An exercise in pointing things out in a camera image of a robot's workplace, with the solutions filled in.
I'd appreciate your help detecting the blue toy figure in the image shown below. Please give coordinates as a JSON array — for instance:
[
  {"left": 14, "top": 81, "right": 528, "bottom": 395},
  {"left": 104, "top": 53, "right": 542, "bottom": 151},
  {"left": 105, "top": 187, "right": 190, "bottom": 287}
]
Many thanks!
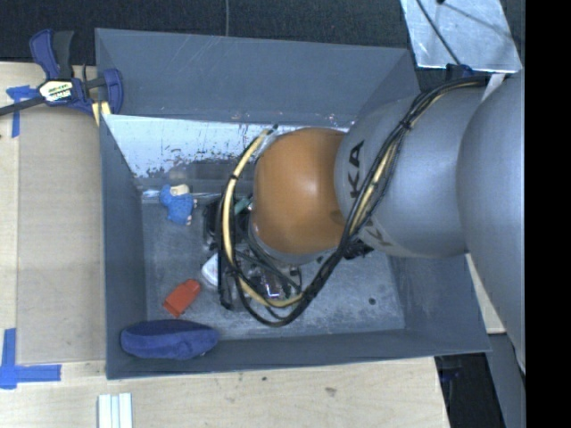
[{"left": 159, "top": 182, "right": 199, "bottom": 227}]

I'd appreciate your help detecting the pale wood board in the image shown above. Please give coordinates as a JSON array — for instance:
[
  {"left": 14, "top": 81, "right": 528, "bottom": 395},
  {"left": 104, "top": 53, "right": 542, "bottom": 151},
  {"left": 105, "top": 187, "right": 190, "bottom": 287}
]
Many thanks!
[{"left": 15, "top": 106, "right": 108, "bottom": 366}]

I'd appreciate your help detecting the dark blue cloth pouch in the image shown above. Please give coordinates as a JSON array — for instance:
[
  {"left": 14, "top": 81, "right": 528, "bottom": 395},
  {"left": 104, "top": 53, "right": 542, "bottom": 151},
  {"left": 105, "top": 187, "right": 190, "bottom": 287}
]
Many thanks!
[{"left": 119, "top": 318, "right": 221, "bottom": 361}]

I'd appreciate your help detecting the grey metal bin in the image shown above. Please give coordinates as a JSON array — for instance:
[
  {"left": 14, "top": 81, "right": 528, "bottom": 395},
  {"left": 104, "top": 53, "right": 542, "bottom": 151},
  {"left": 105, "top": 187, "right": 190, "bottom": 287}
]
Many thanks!
[{"left": 94, "top": 27, "right": 493, "bottom": 381}]

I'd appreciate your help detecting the red-orange plastic piece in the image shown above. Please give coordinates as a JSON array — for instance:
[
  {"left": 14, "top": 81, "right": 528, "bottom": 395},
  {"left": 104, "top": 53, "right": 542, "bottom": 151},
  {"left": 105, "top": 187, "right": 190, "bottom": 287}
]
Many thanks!
[{"left": 162, "top": 278, "right": 203, "bottom": 319}]

